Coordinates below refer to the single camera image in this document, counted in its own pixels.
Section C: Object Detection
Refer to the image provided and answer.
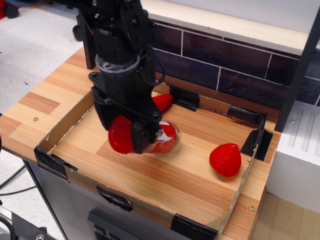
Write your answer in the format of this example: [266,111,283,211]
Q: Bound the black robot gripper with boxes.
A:
[89,54,162,154]

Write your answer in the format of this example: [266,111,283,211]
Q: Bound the red-capped basil spice bottle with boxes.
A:
[108,115,181,154]

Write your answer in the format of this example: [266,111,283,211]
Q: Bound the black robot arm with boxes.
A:
[62,0,162,154]

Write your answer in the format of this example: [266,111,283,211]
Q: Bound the taped cardboard fence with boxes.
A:
[35,85,279,240]

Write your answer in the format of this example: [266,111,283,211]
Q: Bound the red toy chili pepper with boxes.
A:
[152,94,174,112]

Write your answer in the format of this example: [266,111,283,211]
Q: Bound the grey cabinet under table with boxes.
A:
[27,163,179,240]

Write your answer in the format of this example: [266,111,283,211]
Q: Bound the red toy strawberry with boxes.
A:
[209,143,242,177]

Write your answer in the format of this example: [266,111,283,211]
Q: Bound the black caster wheel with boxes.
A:
[0,0,19,19]

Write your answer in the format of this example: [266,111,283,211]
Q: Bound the white grooved side unit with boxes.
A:
[265,48,320,215]

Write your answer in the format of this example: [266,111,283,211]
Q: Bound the light wooden shelf board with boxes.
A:
[141,0,309,56]

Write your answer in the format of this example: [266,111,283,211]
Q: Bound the black left shelf post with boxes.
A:
[76,9,97,70]

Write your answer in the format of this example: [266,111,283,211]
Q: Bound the black shelf post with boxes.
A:
[274,9,320,133]
[76,9,97,70]

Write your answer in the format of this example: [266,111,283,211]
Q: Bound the black floor cables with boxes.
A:
[0,164,37,197]

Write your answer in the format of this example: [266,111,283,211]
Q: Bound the black metal bracket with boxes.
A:
[0,205,51,240]

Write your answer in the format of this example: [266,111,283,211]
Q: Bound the black right shelf post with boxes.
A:
[274,9,320,133]

